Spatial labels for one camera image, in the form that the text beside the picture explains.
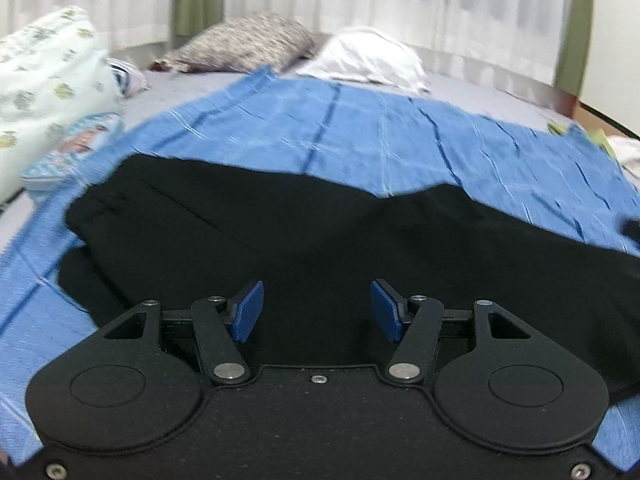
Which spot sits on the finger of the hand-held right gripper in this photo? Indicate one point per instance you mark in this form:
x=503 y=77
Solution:
x=631 y=229

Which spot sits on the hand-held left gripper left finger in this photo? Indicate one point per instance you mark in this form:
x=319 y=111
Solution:
x=247 y=311

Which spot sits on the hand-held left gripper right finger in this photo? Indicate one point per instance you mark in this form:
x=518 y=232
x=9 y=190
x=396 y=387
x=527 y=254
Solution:
x=386 y=311

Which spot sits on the black pants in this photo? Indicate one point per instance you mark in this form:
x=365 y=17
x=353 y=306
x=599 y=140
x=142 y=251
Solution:
x=350 y=255

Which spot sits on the white cloth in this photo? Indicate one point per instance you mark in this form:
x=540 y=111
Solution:
x=629 y=152

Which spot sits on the green cloth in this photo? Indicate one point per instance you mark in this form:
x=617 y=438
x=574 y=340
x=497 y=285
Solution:
x=595 y=135

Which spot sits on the blue striped blanket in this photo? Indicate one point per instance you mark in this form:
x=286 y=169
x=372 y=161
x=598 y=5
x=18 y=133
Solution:
x=350 y=125

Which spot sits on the striped cloth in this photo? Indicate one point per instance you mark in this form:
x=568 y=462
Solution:
x=127 y=76

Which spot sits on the grey patterned pillow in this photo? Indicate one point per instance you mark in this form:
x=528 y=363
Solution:
x=240 y=42

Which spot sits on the white patterned pillow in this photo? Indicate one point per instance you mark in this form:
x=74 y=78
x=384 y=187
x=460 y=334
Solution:
x=40 y=95

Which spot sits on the white sheer curtain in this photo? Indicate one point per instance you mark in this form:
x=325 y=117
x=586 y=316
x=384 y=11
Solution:
x=390 y=0

